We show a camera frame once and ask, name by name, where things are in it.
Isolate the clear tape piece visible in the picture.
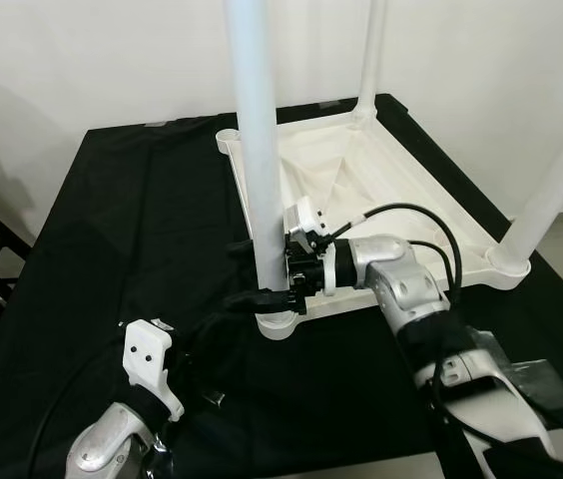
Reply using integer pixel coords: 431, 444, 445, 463
504, 357, 563, 412

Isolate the clear plastic wrap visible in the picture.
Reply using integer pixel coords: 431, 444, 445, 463
140, 427, 175, 479

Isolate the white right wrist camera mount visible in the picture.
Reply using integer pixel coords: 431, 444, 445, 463
281, 196, 339, 297

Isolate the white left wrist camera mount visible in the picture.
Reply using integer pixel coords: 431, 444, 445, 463
122, 318, 186, 422

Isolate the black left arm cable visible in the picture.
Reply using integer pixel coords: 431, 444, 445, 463
22, 337, 135, 479

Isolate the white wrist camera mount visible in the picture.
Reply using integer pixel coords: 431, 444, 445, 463
122, 318, 186, 422
281, 196, 339, 297

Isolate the black table cloth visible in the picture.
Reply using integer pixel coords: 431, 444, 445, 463
0, 93, 563, 479

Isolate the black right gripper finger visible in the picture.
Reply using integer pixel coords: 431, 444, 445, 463
224, 287, 309, 316

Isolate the white plastic children table top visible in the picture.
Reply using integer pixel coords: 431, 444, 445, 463
215, 107, 534, 342

